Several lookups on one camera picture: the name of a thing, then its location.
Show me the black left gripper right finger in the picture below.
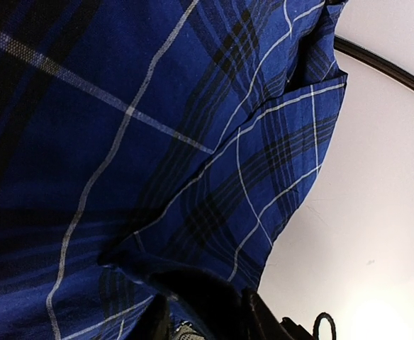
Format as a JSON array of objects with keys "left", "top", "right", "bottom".
[{"left": 241, "top": 288, "right": 293, "bottom": 340}]

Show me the black corner frame post right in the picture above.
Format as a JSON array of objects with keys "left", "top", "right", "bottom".
[{"left": 334, "top": 35, "right": 414, "bottom": 92}]

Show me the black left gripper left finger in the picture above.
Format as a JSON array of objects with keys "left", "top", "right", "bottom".
[{"left": 135, "top": 295, "right": 172, "bottom": 340}]

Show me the blue plaid long sleeve shirt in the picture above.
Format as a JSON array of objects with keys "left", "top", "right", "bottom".
[{"left": 0, "top": 1, "right": 347, "bottom": 339}]

